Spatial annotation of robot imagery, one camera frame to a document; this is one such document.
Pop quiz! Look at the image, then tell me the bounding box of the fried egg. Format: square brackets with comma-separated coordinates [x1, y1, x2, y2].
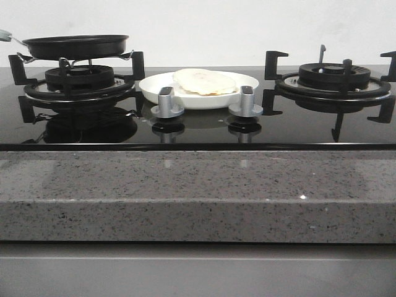
[173, 68, 236, 95]

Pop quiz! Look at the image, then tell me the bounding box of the white round plate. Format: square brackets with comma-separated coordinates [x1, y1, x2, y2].
[139, 71, 259, 110]

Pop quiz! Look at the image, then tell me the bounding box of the black frying pan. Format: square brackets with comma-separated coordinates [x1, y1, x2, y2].
[0, 29, 130, 61]

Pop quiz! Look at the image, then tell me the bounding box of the silver left control knob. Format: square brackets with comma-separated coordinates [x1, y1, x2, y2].
[151, 87, 185, 119]

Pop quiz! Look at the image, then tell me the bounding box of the silver control knob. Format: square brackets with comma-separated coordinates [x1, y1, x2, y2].
[151, 87, 185, 119]
[228, 85, 263, 118]

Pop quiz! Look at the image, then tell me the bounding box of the silver right control knob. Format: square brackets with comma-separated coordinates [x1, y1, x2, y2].
[228, 85, 263, 118]

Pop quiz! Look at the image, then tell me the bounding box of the black glass gas cooktop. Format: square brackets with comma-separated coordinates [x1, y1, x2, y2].
[1, 67, 395, 151]

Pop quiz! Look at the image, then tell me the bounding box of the black right burner pan support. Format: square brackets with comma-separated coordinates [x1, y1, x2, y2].
[262, 44, 396, 124]

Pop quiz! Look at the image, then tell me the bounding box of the black burner pan support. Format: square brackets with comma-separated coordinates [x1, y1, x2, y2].
[9, 51, 145, 123]
[262, 44, 396, 124]

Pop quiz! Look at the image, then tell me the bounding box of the black left burner pan support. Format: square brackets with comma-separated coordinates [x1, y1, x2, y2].
[9, 51, 145, 123]

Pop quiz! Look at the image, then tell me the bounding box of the grey cabinet front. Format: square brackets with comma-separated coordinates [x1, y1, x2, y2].
[1, 243, 395, 296]

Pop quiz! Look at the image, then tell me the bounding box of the silver wire pan reducer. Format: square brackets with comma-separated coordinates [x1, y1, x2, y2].
[16, 50, 136, 64]

